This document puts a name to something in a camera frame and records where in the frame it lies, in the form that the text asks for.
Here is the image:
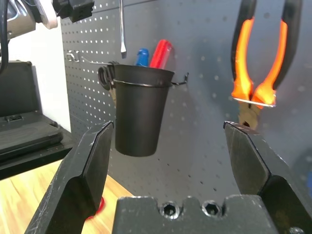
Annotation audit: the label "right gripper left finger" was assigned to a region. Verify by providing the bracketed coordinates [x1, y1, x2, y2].
[24, 121, 115, 234]

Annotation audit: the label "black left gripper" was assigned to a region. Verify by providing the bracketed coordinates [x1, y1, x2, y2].
[53, 0, 95, 24]

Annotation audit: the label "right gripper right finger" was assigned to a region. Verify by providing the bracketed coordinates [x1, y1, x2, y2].
[223, 121, 312, 234]

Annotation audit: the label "red handled scissors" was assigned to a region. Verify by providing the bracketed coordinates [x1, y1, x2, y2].
[86, 196, 105, 220]

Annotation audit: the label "orange black screwdriver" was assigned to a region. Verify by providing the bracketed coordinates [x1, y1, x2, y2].
[118, 0, 127, 59]

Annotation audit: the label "orange black pliers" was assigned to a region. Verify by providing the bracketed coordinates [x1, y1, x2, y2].
[230, 0, 303, 131]

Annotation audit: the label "grey metal pegboard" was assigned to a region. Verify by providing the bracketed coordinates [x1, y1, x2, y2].
[59, 0, 312, 203]

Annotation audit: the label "black side table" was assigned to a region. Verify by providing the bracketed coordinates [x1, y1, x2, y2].
[0, 141, 75, 181]

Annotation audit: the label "silver scissors peg hook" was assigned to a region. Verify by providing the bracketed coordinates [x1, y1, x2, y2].
[67, 50, 113, 66]

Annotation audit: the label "open black tool case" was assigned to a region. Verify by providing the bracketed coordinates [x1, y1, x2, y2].
[0, 60, 64, 156]

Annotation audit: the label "black plastic cup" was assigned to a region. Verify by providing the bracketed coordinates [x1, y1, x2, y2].
[112, 63, 176, 157]

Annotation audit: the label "silver wire pliers holder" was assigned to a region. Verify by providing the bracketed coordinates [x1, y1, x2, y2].
[231, 97, 277, 108]

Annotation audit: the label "black handled scissors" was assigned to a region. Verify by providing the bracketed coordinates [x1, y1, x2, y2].
[97, 60, 117, 105]

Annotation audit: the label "blue handled screwdriver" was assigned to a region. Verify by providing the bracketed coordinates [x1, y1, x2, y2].
[134, 48, 150, 67]

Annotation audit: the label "red clear handled screwdriver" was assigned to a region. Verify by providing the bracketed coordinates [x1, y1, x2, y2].
[149, 39, 174, 69]

